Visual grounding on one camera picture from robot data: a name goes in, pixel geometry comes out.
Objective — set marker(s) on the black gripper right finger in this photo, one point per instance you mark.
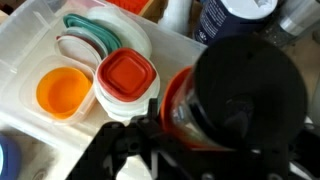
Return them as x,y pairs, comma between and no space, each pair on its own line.
308,153

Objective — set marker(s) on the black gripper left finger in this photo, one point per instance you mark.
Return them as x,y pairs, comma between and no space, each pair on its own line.
110,150

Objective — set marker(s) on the orange plastic cup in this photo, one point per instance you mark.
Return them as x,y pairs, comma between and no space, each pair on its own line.
63,93

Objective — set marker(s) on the red lid square container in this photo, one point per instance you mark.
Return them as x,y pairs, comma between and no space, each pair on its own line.
125,73

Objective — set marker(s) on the black cap glass bottle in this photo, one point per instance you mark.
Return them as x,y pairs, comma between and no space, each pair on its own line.
250,90

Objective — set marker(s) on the small clear square container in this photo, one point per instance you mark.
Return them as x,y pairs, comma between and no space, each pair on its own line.
28,100

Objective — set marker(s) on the blue plastic cup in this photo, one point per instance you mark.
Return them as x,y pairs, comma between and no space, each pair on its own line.
8,158

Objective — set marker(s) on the white lid maroon rim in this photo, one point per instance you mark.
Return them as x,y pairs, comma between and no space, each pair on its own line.
78,51

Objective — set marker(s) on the pale translucent lid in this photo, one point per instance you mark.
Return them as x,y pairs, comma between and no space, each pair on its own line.
90,39

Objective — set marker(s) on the large clear plastic container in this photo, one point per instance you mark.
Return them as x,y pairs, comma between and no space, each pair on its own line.
173,53

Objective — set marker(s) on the teal plastic lid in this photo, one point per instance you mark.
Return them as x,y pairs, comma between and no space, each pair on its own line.
100,31

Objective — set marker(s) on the round white plastic lid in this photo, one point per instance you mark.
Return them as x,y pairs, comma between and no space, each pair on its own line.
133,33

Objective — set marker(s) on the wooden spice tray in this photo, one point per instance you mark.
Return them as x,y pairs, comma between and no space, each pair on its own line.
150,11

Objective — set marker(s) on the navy canister white lid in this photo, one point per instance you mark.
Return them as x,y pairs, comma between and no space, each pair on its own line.
216,23

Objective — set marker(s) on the red silicone mat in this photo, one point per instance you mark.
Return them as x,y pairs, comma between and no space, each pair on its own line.
128,4

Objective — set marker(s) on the tall steel white grinder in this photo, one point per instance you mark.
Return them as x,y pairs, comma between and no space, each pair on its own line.
175,16

